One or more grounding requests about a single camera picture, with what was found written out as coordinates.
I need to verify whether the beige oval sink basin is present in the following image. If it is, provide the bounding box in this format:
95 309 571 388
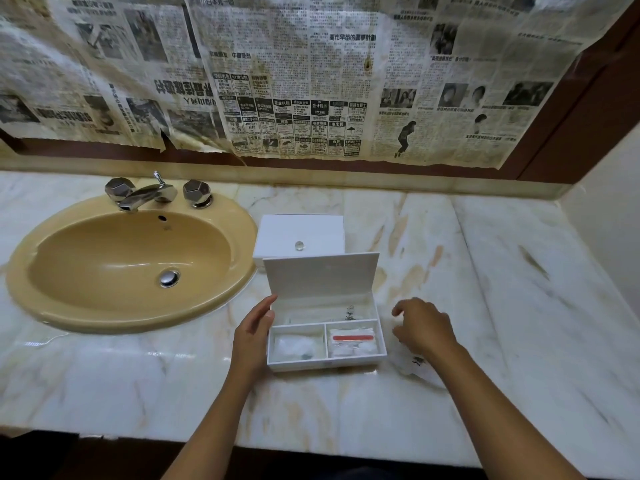
5 193 259 335

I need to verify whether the chrome faceted faucet knob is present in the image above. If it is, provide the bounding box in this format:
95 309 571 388
182 179 214 209
104 177 136 202

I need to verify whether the person's dark clothing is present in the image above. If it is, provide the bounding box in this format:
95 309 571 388
299 467 401 480

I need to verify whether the person's left hand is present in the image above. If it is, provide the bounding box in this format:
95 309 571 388
231 294 279 381

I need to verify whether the person's right hand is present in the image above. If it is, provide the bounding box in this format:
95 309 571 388
391 297 463 363

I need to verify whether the chrome faucet spout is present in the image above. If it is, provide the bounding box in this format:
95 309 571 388
117 170 179 213

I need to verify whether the person's right forearm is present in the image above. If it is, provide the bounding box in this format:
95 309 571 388
432 344 586 480

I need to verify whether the person's left forearm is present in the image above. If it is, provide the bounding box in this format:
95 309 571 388
162 367 261 480

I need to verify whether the white box with round knob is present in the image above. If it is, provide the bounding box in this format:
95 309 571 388
252 214 346 268
262 252 389 373

